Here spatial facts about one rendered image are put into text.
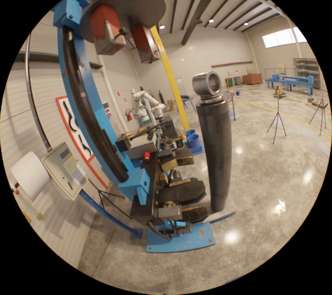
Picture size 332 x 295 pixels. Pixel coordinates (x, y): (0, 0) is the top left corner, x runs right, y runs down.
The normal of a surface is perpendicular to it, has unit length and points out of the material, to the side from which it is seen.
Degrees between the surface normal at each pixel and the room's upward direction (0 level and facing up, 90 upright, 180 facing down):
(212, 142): 90
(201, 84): 81
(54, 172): 90
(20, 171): 56
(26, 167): 63
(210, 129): 90
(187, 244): 0
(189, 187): 0
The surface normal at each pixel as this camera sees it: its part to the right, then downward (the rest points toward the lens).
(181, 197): -0.31, -0.88
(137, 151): 0.02, 0.37
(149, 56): -0.33, 0.44
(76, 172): 0.95, -0.30
